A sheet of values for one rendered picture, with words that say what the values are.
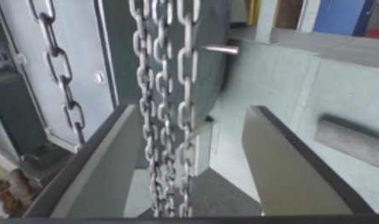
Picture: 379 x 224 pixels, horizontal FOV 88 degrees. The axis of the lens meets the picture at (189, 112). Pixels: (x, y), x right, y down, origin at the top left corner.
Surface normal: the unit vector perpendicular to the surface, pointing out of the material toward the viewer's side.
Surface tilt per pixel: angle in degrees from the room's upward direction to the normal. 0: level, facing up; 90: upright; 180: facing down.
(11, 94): 90
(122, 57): 90
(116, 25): 90
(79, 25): 90
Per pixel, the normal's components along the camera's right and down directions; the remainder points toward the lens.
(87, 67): -0.47, 0.42
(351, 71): -0.73, 0.32
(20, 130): 0.88, 0.24
